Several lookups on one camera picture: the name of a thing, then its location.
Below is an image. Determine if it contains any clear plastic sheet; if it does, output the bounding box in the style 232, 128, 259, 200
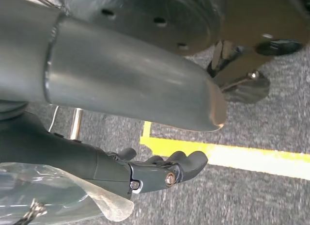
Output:
0, 162, 135, 225

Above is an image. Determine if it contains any steel workbench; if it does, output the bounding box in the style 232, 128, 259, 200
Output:
69, 108, 84, 141

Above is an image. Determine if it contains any grey robot leg tube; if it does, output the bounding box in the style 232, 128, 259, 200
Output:
0, 0, 228, 133

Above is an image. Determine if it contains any yellow floor tape frame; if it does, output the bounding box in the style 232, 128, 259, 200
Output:
140, 120, 310, 181

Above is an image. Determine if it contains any white power strip cable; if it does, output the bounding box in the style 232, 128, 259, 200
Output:
48, 105, 60, 133

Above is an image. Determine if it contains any black round robot knob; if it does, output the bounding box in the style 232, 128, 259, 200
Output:
255, 39, 304, 56

